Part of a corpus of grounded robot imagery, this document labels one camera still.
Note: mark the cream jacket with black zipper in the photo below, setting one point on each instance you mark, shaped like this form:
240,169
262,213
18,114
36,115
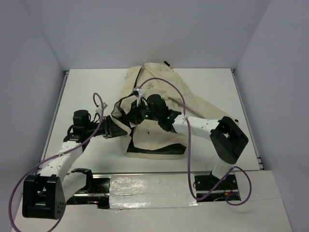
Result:
147,140

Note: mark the white foam front board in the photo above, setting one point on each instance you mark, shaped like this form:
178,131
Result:
162,203

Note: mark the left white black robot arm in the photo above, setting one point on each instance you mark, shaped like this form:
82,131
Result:
46,193

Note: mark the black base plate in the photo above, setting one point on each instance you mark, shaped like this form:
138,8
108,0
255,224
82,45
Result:
204,183
97,194

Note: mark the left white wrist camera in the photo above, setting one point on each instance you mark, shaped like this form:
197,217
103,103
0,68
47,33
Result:
100,109

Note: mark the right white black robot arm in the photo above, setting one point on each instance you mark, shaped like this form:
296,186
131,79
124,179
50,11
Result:
227,138

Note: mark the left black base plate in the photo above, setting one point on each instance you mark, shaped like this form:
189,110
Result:
97,194

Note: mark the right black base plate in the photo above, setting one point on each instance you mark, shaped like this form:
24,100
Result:
204,183

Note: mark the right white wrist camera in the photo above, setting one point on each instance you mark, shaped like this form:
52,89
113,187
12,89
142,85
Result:
139,92

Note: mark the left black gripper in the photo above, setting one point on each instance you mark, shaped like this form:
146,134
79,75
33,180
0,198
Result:
110,128

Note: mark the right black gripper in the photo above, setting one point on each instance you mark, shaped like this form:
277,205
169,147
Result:
133,115

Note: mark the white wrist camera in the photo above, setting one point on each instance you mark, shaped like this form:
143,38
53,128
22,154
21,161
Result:
139,92
100,109

